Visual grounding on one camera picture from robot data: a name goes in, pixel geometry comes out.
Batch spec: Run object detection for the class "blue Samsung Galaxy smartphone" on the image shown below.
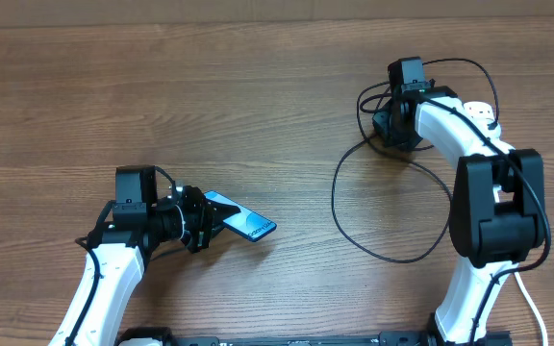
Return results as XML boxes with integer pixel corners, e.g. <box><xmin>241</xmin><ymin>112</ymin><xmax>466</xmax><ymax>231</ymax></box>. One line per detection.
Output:
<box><xmin>204</xmin><ymin>191</ymin><xmax>277</xmax><ymax>242</ymax></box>

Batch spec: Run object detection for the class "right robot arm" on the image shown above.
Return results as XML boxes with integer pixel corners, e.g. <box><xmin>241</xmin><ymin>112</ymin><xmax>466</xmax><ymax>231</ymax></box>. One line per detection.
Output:
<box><xmin>372</xmin><ymin>57</ymin><xmax>551</xmax><ymax>345</ymax></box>

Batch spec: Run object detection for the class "white charger plug adapter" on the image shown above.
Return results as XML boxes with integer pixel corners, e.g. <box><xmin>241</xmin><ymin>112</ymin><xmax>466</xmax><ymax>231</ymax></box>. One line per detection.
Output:
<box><xmin>483</xmin><ymin>121</ymin><xmax>501</xmax><ymax>140</ymax></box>

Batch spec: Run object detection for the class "white power extension strip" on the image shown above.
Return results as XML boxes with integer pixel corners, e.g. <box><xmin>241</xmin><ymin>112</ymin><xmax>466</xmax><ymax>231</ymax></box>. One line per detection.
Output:
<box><xmin>464</xmin><ymin>101</ymin><xmax>495</xmax><ymax>127</ymax></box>

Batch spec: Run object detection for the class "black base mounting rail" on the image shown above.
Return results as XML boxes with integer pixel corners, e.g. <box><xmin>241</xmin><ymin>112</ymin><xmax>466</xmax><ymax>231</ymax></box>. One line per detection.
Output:
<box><xmin>113</xmin><ymin>326</ymin><xmax>514</xmax><ymax>346</ymax></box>

